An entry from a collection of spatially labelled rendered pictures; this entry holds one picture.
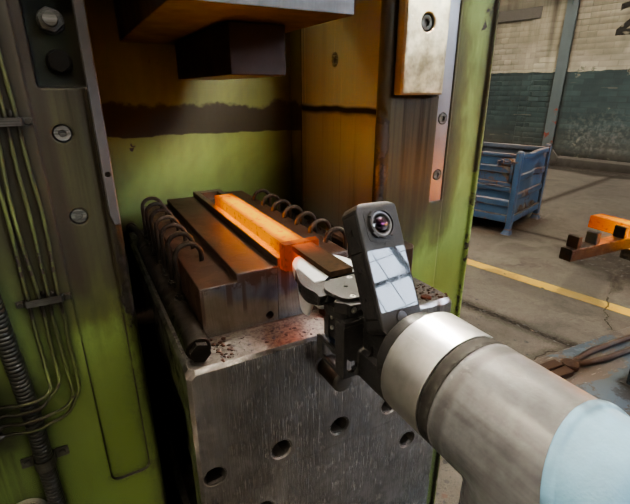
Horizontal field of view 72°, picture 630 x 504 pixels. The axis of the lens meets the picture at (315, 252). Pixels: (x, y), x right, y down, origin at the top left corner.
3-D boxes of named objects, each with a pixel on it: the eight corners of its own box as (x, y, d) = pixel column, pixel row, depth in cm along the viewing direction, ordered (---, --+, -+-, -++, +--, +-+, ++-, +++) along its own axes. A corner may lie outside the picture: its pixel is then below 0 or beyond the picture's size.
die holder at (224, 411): (426, 520, 77) (454, 296, 62) (219, 640, 60) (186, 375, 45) (291, 359, 124) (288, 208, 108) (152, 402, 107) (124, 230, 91)
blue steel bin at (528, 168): (540, 217, 428) (555, 143, 403) (509, 236, 375) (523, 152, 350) (432, 198, 506) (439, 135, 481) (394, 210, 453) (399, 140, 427)
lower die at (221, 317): (346, 302, 60) (348, 244, 57) (204, 339, 51) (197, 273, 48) (243, 224, 95) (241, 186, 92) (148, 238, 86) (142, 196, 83)
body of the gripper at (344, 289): (310, 349, 45) (379, 422, 36) (310, 275, 42) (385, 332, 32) (370, 331, 49) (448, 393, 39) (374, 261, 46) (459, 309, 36)
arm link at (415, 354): (421, 355, 28) (520, 320, 32) (376, 322, 32) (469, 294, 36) (410, 460, 31) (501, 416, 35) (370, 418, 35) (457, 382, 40)
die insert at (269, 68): (286, 75, 56) (285, 24, 54) (231, 75, 53) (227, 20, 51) (219, 80, 81) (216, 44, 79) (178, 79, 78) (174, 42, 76)
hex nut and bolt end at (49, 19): (75, 74, 49) (62, 4, 46) (46, 73, 48) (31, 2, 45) (74, 74, 51) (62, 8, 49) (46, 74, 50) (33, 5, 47)
